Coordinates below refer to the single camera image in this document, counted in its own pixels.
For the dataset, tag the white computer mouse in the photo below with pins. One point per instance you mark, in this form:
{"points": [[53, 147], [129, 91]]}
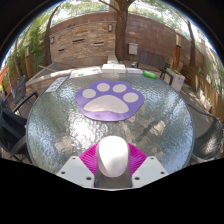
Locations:
{"points": [[112, 155]]}

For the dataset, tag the green plastic packet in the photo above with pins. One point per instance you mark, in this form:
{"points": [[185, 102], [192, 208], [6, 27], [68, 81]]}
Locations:
{"points": [[150, 74]]}

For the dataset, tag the white numbered strip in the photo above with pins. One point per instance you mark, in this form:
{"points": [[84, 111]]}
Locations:
{"points": [[56, 84]]}

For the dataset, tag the wooden post with lamp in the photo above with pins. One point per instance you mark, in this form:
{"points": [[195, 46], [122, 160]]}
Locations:
{"points": [[177, 53]]}

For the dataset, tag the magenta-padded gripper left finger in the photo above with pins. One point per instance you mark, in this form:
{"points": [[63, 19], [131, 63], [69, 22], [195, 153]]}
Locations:
{"points": [[75, 170]]}

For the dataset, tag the purple paw-print mouse pad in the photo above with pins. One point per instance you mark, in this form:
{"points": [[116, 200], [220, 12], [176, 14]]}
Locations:
{"points": [[110, 113]]}

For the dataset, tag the dark slatted patio chair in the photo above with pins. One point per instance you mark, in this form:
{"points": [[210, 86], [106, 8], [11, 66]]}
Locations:
{"points": [[151, 59]]}

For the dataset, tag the leaning tree trunk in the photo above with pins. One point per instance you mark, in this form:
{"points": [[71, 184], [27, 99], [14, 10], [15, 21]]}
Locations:
{"points": [[48, 43]]}

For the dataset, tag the black armchair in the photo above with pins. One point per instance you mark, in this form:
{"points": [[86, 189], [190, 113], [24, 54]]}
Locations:
{"points": [[10, 130]]}

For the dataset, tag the large tree trunk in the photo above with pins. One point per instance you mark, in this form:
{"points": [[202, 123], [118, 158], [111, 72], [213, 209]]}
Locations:
{"points": [[121, 33]]}

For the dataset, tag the white planter box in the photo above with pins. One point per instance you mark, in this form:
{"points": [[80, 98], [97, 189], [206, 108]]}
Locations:
{"points": [[176, 80]]}

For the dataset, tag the flat white box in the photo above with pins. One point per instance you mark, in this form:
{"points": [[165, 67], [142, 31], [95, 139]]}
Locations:
{"points": [[107, 68], [119, 68]]}

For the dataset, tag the grey utility box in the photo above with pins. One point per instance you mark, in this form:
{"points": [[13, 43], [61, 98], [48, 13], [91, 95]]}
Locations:
{"points": [[133, 48]]}

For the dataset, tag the dark mesh round chair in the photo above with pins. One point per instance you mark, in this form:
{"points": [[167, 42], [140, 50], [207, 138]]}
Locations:
{"points": [[210, 140]]}

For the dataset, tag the thin straight tree trunk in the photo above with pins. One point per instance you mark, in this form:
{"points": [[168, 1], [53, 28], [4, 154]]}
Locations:
{"points": [[192, 46]]}

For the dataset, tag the printed paper sheet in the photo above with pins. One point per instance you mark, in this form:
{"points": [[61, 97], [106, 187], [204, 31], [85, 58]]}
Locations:
{"points": [[85, 72]]}

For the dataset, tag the small white booklet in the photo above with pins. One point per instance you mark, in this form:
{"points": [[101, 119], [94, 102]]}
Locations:
{"points": [[134, 70]]}

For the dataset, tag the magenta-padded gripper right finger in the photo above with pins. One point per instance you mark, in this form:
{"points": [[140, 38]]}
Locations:
{"points": [[150, 170]]}

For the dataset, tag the wall lamp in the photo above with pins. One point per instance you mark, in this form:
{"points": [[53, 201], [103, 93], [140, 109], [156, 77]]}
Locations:
{"points": [[110, 28], [52, 40]]}

